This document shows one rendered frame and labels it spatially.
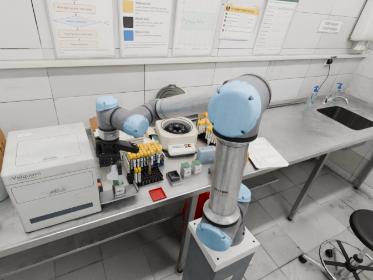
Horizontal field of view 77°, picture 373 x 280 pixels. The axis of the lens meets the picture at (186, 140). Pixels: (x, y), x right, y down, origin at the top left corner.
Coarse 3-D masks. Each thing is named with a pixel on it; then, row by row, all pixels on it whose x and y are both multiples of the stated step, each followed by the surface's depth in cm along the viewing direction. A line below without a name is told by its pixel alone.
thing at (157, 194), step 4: (156, 188) 115; (160, 188) 116; (152, 192) 113; (156, 192) 113; (160, 192) 114; (164, 192) 113; (152, 196) 111; (156, 196) 111; (160, 196) 112; (164, 196) 112; (156, 200) 109
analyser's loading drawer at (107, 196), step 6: (126, 186) 109; (132, 186) 110; (102, 192) 105; (108, 192) 105; (114, 192) 102; (126, 192) 104; (132, 192) 107; (138, 192) 107; (102, 198) 102; (108, 198) 102; (114, 198) 103; (120, 198) 104
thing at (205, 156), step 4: (200, 148) 131; (204, 148) 132; (208, 148) 132; (212, 148) 133; (200, 152) 129; (204, 152) 130; (208, 152) 131; (212, 152) 132; (196, 156) 135; (200, 156) 130; (204, 156) 132; (208, 156) 133; (212, 156) 134; (200, 160) 132; (204, 160) 134; (208, 160) 135; (212, 160) 136; (204, 164) 134; (208, 164) 135; (212, 164) 136
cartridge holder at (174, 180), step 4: (168, 172) 121; (172, 172) 123; (176, 172) 123; (168, 176) 122; (172, 176) 122; (176, 176) 123; (172, 180) 118; (176, 180) 120; (180, 180) 121; (172, 184) 118; (176, 184) 119
